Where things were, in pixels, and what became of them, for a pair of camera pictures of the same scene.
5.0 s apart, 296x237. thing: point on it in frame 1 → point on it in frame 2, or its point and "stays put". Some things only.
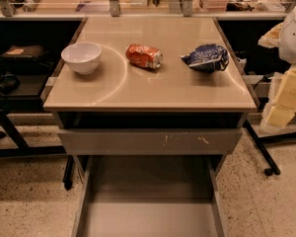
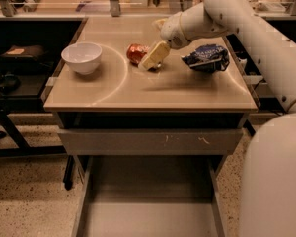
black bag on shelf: (19, 58) stays put
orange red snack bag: (144, 56) stays put
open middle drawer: (150, 196) stays put
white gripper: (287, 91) → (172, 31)
